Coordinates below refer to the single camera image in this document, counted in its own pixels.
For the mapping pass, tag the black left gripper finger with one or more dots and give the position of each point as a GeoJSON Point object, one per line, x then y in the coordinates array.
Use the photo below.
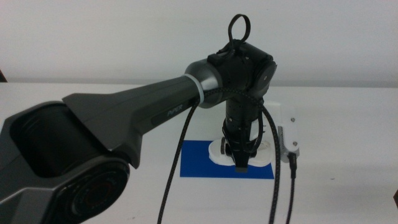
{"type": "Point", "coordinates": [242, 163]}

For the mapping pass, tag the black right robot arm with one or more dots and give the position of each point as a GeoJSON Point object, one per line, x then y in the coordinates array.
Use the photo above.
{"type": "Point", "coordinates": [396, 199]}

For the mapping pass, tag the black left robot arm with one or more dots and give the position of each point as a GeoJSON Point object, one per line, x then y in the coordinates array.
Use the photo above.
{"type": "Point", "coordinates": [124, 109]}

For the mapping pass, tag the blue rectangular mat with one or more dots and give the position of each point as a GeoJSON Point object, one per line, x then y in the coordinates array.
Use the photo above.
{"type": "Point", "coordinates": [193, 161]}

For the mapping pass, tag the dark object behind table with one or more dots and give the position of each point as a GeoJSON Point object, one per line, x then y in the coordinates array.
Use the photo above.
{"type": "Point", "coordinates": [2, 77]}

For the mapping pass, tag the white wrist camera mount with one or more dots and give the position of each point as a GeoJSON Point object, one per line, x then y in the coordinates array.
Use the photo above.
{"type": "Point", "coordinates": [289, 130]}

